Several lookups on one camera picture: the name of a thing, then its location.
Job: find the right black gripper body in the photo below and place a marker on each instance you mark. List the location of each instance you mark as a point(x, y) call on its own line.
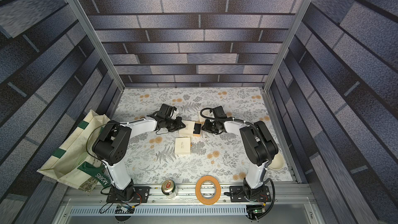
point(207, 126)

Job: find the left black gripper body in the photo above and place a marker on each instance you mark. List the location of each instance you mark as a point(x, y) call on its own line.
point(174, 124)

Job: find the cream drawer jewelry box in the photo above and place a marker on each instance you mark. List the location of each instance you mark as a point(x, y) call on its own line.
point(183, 146)

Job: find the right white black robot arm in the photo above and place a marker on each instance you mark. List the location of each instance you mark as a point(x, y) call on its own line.
point(258, 143)

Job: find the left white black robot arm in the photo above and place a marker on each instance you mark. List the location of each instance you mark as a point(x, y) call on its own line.
point(111, 145)

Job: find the floral table cloth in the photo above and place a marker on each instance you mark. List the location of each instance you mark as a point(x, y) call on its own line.
point(151, 158)

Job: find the metal drink can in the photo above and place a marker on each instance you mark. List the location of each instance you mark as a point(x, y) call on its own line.
point(169, 189)

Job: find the plain cream ceramic bowl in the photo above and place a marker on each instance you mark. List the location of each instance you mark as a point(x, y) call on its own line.
point(277, 163)

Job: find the orange tape roll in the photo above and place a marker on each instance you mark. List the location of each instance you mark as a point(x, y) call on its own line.
point(208, 190)

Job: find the cream green tote bag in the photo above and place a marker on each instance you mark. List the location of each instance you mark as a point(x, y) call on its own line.
point(73, 164)

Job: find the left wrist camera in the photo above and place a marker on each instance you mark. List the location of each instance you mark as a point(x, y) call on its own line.
point(167, 112)

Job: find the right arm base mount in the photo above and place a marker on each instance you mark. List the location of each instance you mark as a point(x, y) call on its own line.
point(246, 194)

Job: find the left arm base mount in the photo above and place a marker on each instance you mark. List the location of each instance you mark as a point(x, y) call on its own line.
point(132, 194)

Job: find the aluminium rail frame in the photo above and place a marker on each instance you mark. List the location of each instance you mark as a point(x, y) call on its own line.
point(294, 204)

